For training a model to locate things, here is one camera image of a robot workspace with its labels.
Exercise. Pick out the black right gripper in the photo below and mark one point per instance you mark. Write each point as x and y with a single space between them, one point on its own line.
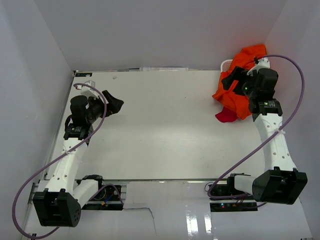
236 73

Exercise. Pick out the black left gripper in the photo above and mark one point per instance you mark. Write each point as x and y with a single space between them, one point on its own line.
114 104

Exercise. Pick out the orange t shirt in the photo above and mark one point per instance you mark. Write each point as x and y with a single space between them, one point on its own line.
238 103

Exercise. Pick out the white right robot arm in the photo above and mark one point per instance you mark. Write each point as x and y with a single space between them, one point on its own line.
281 182

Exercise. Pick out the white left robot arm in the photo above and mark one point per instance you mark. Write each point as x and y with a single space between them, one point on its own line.
60 203

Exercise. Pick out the white perforated plastic basket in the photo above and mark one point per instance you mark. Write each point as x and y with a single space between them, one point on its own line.
225 65

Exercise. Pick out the crimson red t shirt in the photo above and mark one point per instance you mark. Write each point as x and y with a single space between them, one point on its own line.
226 116

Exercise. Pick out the black label sticker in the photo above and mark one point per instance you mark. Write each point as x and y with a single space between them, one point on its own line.
83 74

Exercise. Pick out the printed paper strip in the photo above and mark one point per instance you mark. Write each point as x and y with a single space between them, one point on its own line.
163 69

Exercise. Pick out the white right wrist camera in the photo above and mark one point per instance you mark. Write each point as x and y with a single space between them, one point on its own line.
262 63

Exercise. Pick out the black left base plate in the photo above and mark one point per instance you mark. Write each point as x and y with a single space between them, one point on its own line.
107 200

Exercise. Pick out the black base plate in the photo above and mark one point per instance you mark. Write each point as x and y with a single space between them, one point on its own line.
228 205
107 200

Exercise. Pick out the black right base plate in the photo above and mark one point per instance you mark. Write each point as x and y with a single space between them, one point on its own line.
228 205

